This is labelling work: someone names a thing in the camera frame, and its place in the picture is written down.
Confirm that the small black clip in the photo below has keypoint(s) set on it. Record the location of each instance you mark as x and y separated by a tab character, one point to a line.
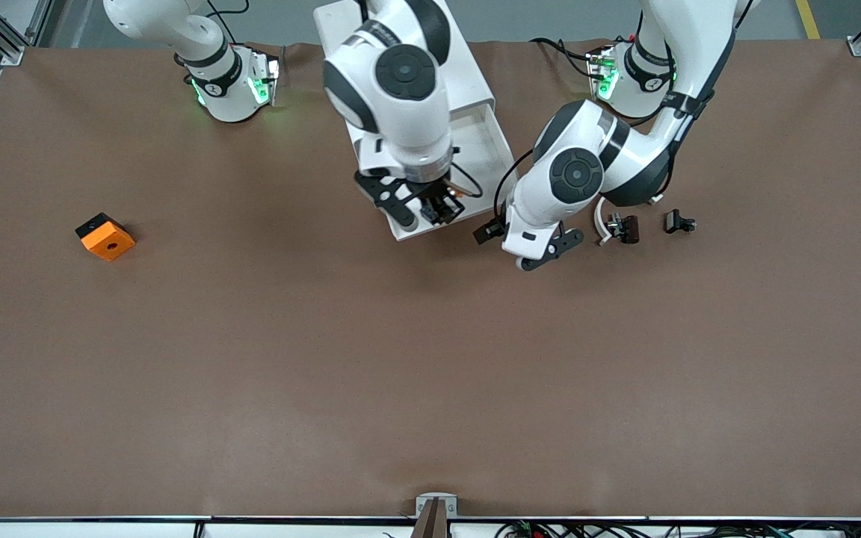
676	221

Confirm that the orange and black box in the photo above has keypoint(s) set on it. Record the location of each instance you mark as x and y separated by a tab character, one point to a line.
110	243

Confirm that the grey metal bracket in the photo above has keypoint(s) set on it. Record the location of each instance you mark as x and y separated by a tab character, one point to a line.
436	498

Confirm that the brown block with metal clip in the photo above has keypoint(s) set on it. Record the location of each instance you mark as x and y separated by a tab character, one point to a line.
629	229

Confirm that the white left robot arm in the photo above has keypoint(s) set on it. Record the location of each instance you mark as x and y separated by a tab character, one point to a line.
625	157

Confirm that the white drawer cabinet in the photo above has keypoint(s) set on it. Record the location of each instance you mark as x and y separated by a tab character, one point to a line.
475	82

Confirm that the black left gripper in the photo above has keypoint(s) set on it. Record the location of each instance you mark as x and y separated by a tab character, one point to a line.
487	231

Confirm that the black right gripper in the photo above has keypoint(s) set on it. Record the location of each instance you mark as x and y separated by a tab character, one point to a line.
436	199

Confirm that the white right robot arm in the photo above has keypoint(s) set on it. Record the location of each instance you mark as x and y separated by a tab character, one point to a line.
400	119

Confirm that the white curved plastic part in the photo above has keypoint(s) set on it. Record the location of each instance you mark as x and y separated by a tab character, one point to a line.
602	232

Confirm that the brown table cover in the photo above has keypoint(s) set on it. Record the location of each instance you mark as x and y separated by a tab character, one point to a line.
430	373

